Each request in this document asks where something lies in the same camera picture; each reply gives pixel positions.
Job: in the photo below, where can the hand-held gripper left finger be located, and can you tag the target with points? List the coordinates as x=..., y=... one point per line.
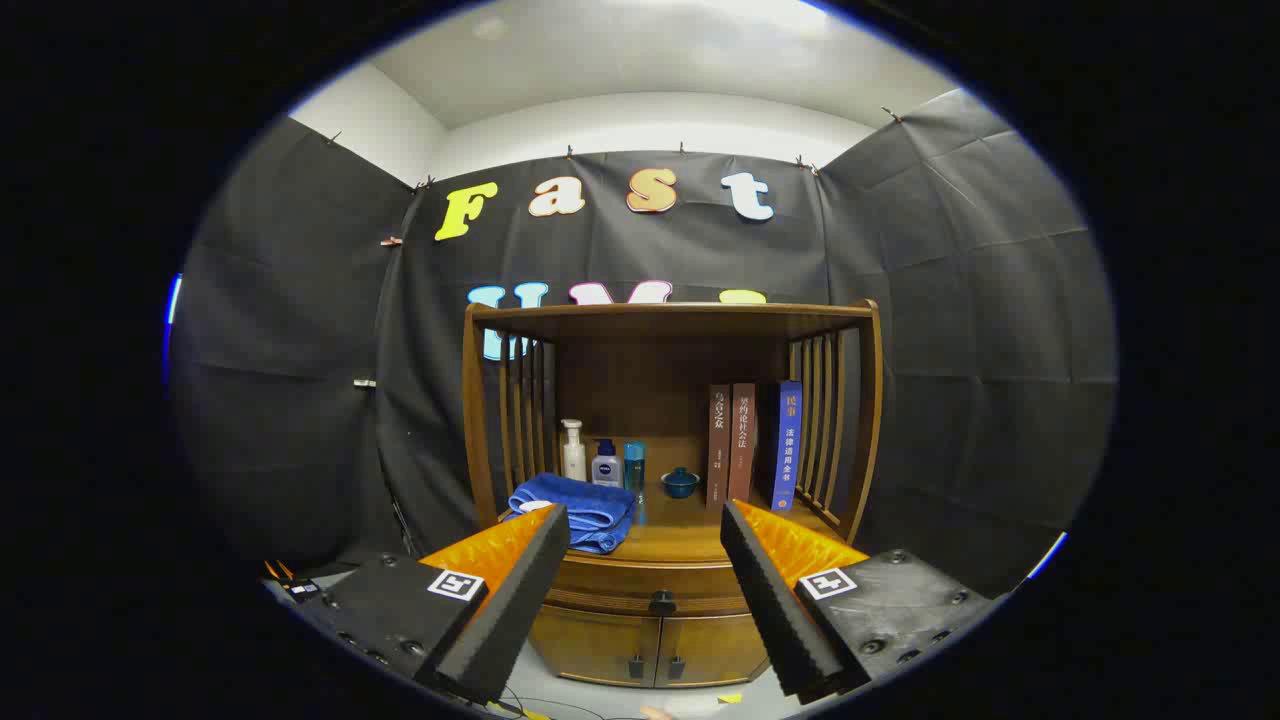
x=515, y=610

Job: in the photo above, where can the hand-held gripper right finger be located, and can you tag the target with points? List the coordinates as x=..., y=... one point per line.
x=770, y=610

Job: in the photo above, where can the black drawer knob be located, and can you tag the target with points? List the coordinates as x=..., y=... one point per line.
x=662, y=602

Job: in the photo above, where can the wooden drawer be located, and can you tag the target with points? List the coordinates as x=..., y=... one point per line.
x=640, y=578

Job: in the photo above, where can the wooden cabinet door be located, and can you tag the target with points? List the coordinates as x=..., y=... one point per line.
x=710, y=650
x=595, y=645

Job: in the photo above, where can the wooden countertop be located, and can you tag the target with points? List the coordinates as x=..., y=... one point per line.
x=690, y=535

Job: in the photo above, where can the wooden cabinet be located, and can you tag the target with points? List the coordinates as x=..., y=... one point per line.
x=640, y=380

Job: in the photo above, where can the folded blue towel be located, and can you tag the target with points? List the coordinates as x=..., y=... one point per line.
x=590, y=505

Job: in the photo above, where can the blue lidded teacup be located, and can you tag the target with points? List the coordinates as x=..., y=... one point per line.
x=680, y=485

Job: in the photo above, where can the blue book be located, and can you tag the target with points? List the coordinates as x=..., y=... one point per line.
x=788, y=450

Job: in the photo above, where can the white pump bottle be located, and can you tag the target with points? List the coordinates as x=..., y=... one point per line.
x=574, y=460

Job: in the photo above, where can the reddish brown book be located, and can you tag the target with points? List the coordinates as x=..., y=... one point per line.
x=742, y=445

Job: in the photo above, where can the dark brown book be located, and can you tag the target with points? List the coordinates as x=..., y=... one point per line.
x=718, y=450

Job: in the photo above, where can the white bottle with blue cap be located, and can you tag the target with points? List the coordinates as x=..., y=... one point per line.
x=606, y=468

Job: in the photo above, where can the teal cylindrical bottle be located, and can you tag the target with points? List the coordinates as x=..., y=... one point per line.
x=634, y=470

